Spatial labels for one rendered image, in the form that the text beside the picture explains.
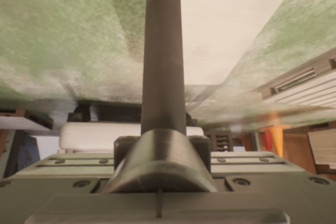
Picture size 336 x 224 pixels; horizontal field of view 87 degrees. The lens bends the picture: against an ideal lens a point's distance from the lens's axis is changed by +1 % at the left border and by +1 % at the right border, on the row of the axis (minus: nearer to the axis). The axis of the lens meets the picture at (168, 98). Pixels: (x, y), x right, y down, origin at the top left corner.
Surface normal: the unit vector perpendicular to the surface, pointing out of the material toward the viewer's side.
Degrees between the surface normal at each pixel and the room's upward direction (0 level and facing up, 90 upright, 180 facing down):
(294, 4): 0
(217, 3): 0
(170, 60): 90
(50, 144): 90
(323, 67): 90
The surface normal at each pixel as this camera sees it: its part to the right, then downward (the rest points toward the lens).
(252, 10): 0.01, 0.94
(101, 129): 0.22, -0.40
